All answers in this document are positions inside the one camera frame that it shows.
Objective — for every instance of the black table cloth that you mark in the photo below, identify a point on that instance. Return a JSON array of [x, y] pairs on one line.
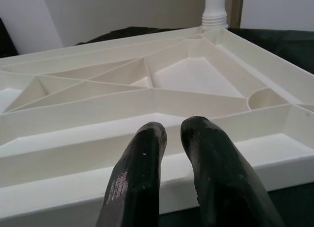
[[282, 45]]

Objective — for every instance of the white plastic table leg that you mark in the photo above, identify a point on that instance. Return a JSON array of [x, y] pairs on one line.
[[214, 4]]

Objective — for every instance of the white plastic children table top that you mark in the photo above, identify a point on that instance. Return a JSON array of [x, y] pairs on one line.
[[73, 168]]

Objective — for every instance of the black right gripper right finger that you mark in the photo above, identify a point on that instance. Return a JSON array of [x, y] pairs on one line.
[[220, 183]]

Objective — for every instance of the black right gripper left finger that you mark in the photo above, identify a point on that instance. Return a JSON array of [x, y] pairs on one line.
[[137, 183]]

